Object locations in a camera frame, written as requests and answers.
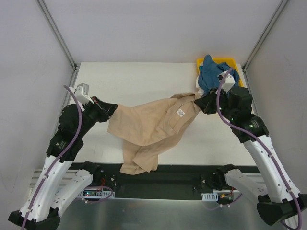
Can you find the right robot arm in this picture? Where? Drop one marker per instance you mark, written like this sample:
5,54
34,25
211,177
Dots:
279,199

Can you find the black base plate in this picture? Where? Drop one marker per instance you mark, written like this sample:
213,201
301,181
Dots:
164,192

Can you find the blue t shirt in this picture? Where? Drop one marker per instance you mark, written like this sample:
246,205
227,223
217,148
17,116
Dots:
208,78

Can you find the aluminium frame post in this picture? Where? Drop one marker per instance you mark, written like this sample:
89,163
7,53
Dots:
264,35
56,32

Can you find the left aluminium frame post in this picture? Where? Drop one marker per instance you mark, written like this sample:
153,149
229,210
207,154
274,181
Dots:
56,32

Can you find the right aluminium frame post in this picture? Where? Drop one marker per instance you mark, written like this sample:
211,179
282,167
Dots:
264,35

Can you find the white cable duct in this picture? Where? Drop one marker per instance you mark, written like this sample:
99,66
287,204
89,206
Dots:
209,197
95,194

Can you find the yellow plastic bin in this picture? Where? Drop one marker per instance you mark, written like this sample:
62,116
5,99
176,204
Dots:
232,63

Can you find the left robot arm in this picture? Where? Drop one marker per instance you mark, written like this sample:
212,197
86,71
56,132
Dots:
47,202

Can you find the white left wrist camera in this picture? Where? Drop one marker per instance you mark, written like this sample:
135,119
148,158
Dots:
81,94

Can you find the beige t shirt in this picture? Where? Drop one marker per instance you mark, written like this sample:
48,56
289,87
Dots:
151,129

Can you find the aluminium front rail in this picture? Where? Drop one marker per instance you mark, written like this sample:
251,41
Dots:
201,178

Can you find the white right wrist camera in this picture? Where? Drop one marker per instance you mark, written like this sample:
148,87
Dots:
227,81

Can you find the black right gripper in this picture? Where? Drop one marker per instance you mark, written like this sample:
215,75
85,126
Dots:
210,102

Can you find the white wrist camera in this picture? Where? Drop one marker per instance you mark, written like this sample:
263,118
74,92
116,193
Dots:
227,81
81,94

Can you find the left white cable duct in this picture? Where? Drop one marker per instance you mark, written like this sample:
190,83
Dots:
95,194

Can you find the right white cable duct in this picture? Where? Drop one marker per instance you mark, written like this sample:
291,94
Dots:
209,197

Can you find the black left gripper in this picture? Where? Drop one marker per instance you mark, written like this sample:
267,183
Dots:
101,108

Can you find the white cloth in bin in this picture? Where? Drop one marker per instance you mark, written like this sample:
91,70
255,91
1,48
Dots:
200,90

